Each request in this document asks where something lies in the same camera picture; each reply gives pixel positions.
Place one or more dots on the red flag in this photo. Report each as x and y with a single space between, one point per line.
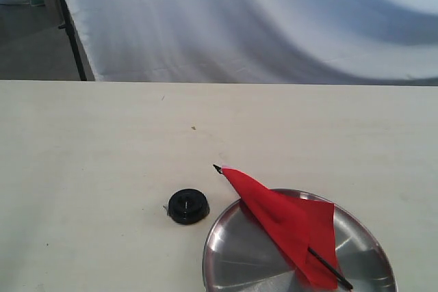
302 229

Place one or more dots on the black round flag base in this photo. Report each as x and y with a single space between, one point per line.
188 206

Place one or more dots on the white backdrop cloth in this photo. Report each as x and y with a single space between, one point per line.
382 42

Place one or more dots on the round steel plate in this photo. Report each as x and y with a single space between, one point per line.
239 256

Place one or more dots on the black backdrop stand pole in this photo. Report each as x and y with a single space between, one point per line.
69 29

